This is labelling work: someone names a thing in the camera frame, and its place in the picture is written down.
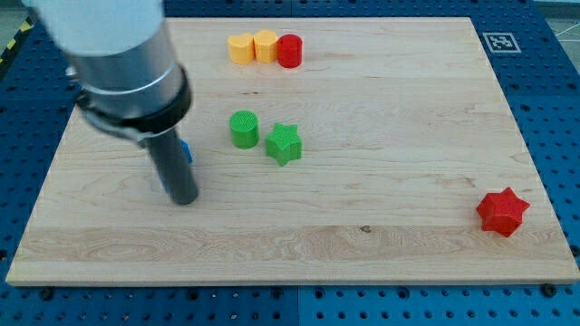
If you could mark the green cylinder block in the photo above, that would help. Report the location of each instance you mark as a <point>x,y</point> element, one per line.
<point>244,129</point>

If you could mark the red star block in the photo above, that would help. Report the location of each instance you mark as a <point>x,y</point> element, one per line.
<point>502,212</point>

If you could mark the blue block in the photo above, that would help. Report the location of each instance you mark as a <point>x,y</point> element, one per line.
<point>186,150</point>

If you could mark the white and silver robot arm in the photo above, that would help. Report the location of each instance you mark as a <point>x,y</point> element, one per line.
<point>120,52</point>

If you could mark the green star block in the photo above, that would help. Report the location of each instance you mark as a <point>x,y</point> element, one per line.
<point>284,144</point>

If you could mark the white fiducial marker tag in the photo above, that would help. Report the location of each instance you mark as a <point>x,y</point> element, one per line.
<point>501,43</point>

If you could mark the yellow heart block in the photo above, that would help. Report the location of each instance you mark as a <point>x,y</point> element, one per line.
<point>241,48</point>

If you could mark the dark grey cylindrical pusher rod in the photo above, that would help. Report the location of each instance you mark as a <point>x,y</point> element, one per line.
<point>172,163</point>

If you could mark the light wooden board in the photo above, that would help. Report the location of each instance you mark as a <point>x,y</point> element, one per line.
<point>404,127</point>

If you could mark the red cylinder block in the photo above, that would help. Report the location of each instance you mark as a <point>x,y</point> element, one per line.
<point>290,51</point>

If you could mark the yellow hexagon block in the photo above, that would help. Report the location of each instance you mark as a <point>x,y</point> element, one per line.
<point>265,42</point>

